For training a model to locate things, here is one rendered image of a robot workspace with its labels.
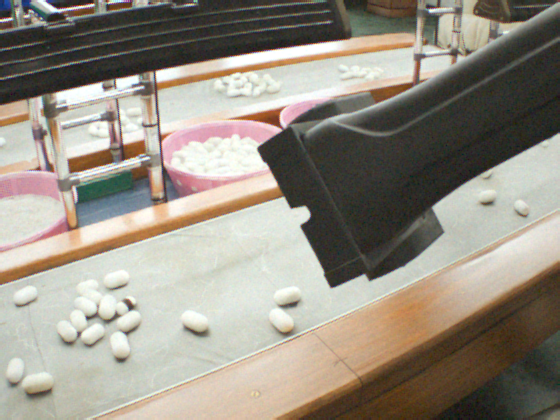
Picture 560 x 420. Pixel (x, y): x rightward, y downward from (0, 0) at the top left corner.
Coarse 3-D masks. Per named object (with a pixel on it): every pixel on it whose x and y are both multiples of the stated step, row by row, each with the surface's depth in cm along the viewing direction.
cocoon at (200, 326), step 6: (186, 312) 69; (192, 312) 69; (186, 318) 68; (192, 318) 68; (198, 318) 68; (204, 318) 68; (186, 324) 68; (192, 324) 68; (198, 324) 68; (204, 324) 68; (198, 330) 68; (204, 330) 68
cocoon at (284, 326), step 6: (270, 312) 70; (276, 312) 69; (282, 312) 69; (270, 318) 69; (276, 318) 69; (282, 318) 68; (288, 318) 68; (276, 324) 68; (282, 324) 68; (288, 324) 68; (282, 330) 68; (288, 330) 68
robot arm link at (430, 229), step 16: (352, 96) 36; (368, 96) 37; (304, 112) 34; (320, 112) 33; (336, 112) 34; (352, 112) 35; (432, 208) 37; (432, 224) 36; (416, 240) 34; (432, 240) 35; (400, 256) 33; (416, 256) 33; (368, 272) 34; (384, 272) 33
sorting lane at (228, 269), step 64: (512, 192) 100; (128, 256) 83; (192, 256) 83; (256, 256) 83; (448, 256) 83; (0, 320) 69; (64, 320) 70; (256, 320) 71; (320, 320) 71; (0, 384) 60; (64, 384) 60; (128, 384) 61
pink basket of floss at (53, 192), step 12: (0, 180) 100; (12, 180) 100; (24, 180) 101; (48, 180) 100; (12, 192) 101; (24, 192) 101; (36, 192) 101; (48, 192) 101; (48, 228) 84; (60, 228) 88; (24, 240) 81; (36, 240) 83; (0, 252) 80
